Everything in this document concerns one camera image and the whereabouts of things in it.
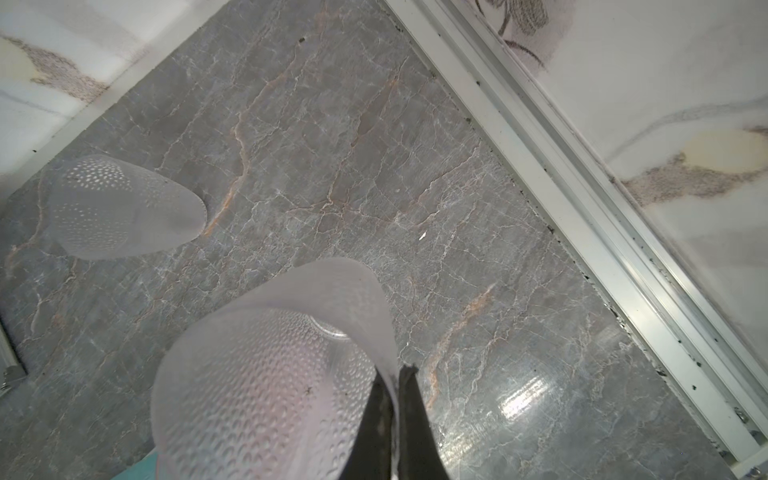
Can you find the frosted clear glass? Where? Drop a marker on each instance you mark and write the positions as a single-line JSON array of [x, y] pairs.
[[274, 384], [103, 208]]

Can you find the teal plastic cup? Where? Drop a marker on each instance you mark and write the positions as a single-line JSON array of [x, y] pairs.
[[145, 469]]

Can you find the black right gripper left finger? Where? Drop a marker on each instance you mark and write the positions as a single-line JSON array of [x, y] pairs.
[[371, 454]]

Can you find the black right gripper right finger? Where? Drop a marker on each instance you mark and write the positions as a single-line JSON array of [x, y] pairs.
[[418, 453]]

